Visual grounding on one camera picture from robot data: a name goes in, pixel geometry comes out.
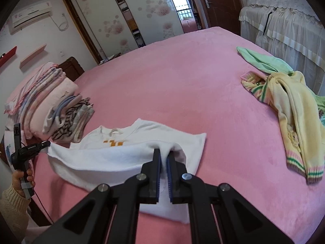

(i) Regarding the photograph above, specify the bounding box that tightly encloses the white air conditioner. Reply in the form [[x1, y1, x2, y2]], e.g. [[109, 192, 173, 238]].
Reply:
[[11, 1, 54, 34]]

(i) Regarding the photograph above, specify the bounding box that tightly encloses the small white printed cushion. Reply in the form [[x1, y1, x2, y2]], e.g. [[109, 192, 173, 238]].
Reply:
[[0, 132, 16, 168]]

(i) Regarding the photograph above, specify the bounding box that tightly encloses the stack of folded clothes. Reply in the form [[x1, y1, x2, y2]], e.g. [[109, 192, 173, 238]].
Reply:
[[42, 95, 95, 143]]

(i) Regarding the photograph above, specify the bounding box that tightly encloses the dark bedside table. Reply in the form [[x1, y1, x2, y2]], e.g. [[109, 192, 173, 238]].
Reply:
[[99, 53, 121, 65]]

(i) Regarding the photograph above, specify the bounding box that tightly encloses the white lace covered furniture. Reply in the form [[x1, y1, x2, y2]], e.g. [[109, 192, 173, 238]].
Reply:
[[240, 0, 325, 102]]

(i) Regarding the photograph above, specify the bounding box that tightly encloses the pink bed blanket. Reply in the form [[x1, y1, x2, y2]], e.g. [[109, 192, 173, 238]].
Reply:
[[30, 27, 325, 244]]

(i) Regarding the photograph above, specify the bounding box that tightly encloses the black cable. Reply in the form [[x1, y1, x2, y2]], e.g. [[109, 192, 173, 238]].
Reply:
[[31, 190, 54, 226]]

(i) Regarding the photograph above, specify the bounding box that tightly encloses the brown wooden door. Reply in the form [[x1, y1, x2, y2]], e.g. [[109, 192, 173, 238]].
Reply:
[[193, 0, 244, 35]]

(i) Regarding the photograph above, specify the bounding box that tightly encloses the pink wall shelf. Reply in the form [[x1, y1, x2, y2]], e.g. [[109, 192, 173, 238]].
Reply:
[[20, 44, 47, 69]]

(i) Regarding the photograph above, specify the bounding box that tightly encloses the yellow knitted sweater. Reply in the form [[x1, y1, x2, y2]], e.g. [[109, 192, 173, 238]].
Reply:
[[241, 71, 325, 185]]

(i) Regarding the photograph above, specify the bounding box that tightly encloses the pale pink folded quilt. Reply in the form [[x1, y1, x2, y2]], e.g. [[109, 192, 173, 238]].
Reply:
[[22, 77, 80, 139]]

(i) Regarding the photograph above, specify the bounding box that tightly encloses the white sweatshirt with orange stripes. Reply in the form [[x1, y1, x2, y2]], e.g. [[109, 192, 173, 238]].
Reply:
[[47, 118, 207, 225]]

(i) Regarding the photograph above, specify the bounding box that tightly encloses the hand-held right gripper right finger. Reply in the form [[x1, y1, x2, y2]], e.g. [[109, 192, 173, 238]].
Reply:
[[166, 151, 295, 244]]

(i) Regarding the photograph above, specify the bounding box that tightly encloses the person's left forearm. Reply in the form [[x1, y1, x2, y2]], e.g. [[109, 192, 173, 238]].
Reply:
[[0, 184, 32, 244]]

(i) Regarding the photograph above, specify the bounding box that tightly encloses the dark wooden headboard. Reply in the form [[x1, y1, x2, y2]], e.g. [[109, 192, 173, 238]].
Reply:
[[57, 57, 85, 82]]

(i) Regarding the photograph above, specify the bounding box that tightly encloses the red wall shelf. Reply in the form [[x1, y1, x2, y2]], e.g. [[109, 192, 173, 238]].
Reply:
[[0, 46, 18, 68]]

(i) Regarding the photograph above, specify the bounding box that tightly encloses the window with grille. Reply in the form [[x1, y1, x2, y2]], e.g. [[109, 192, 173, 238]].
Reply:
[[166, 0, 191, 21]]

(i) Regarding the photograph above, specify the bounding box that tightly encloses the floral sliding door wardrobe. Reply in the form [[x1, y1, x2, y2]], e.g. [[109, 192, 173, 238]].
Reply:
[[63, 0, 186, 65]]

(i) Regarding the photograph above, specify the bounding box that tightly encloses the person's left hand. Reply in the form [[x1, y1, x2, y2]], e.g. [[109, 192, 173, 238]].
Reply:
[[11, 166, 35, 198]]

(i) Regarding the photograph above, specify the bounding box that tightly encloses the mint green garment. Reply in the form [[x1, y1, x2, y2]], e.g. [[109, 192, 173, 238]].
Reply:
[[237, 46, 325, 122]]

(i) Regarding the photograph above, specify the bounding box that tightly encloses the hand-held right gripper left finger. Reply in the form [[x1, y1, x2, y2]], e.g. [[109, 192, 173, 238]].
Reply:
[[33, 148, 162, 244]]

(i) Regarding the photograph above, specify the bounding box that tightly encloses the white power cord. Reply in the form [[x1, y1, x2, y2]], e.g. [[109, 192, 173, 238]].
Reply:
[[50, 12, 69, 32]]

